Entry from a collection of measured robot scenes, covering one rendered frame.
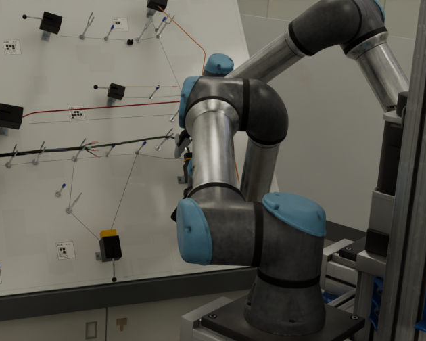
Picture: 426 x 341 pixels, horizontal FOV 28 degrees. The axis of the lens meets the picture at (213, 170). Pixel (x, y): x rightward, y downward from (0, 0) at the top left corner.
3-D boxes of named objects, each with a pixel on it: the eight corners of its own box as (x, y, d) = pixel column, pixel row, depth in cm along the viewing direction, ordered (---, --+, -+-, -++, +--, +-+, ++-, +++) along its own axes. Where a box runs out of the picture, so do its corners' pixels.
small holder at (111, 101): (90, 86, 256) (97, 76, 250) (120, 94, 259) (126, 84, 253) (88, 99, 255) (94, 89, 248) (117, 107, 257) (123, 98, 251)
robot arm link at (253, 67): (345, 30, 188) (201, 132, 218) (368, 27, 197) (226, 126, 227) (321, -14, 190) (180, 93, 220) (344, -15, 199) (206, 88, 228)
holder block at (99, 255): (100, 288, 236) (109, 280, 228) (93, 245, 240) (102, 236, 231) (116, 286, 238) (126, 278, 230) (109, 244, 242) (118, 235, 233)
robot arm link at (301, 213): (326, 283, 150) (335, 210, 146) (251, 279, 149) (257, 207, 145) (316, 256, 162) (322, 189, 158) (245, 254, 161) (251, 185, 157)
